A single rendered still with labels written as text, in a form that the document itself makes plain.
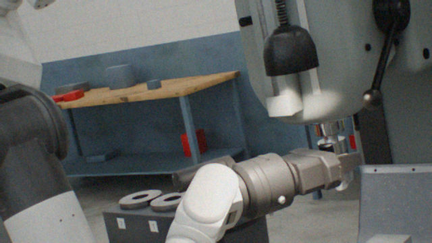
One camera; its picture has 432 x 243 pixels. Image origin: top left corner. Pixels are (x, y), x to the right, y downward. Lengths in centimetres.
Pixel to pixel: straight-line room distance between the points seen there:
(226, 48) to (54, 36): 211
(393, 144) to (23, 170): 90
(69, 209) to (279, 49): 34
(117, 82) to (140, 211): 552
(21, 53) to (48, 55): 704
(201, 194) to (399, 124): 64
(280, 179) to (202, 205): 14
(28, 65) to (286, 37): 35
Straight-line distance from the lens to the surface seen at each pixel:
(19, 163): 96
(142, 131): 744
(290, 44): 102
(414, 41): 129
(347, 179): 127
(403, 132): 163
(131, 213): 157
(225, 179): 112
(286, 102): 114
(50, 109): 99
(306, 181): 120
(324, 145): 125
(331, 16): 114
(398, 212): 164
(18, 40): 112
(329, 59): 114
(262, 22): 113
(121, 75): 700
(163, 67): 708
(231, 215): 116
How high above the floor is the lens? 153
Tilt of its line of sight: 9 degrees down
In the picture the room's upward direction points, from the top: 12 degrees counter-clockwise
